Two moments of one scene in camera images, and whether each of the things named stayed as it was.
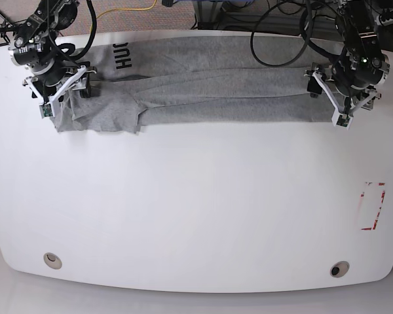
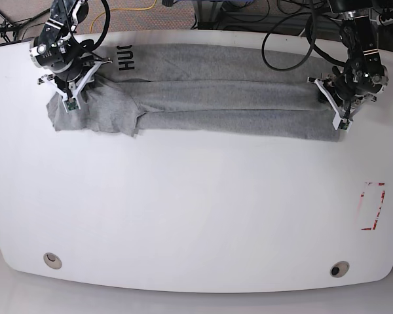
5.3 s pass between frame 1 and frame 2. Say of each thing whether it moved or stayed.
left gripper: moved
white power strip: stayed
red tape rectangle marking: stayed
